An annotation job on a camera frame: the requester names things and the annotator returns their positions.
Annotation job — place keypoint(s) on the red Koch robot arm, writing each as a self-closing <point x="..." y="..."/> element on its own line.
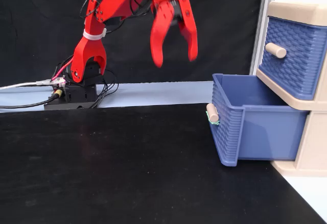
<point x="115" y="2"/>

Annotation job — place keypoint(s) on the beige plastic drawer cabinet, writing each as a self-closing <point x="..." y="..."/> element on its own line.
<point x="316" y="142"/>

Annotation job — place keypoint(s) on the white zip tie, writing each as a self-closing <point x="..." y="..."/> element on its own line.
<point x="93" y="36"/>

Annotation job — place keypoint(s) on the green rubber band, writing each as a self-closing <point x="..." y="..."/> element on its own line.
<point x="213" y="122"/>

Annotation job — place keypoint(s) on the small controller circuit board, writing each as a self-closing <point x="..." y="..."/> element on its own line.
<point x="59" y="81"/>

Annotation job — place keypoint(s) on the black backdrop cloth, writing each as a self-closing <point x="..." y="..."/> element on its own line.
<point x="38" y="17"/>

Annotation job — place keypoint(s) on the black table mat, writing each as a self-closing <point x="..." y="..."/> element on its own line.
<point x="127" y="170"/>

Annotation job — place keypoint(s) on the aluminium frame post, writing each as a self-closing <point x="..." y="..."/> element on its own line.
<point x="263" y="30"/>

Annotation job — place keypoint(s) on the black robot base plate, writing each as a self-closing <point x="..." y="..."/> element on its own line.
<point x="58" y="105"/>

